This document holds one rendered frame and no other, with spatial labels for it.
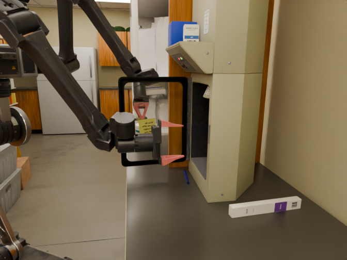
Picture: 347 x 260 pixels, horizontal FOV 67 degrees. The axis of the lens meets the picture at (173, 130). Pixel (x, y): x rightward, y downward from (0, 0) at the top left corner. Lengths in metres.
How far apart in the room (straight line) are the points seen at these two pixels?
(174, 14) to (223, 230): 0.90
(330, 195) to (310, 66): 0.49
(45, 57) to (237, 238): 0.74
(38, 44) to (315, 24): 0.96
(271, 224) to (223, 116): 0.38
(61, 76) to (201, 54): 0.43
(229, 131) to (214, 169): 0.15
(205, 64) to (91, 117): 0.40
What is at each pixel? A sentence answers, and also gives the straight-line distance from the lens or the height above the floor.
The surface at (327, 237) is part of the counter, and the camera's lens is 0.96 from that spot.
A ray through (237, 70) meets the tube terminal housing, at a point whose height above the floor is 1.42.
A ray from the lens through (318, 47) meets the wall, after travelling 1.16.
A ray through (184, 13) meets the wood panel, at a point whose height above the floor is 1.66.
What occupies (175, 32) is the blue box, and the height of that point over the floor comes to 1.56.
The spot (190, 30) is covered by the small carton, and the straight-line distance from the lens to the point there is 0.94.
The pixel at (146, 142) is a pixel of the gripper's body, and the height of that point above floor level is 1.21.
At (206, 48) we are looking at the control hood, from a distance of 0.89.
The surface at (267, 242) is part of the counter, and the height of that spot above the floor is 0.94.
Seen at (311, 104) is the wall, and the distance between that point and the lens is 1.17.
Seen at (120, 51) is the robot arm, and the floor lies 1.50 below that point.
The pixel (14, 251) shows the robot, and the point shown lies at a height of 0.36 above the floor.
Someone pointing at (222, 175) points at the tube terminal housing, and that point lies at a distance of 0.99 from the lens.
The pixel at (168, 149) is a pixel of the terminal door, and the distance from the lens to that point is 1.22.
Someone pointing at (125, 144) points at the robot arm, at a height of 1.21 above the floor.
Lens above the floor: 1.43
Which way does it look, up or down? 14 degrees down
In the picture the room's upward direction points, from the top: straight up
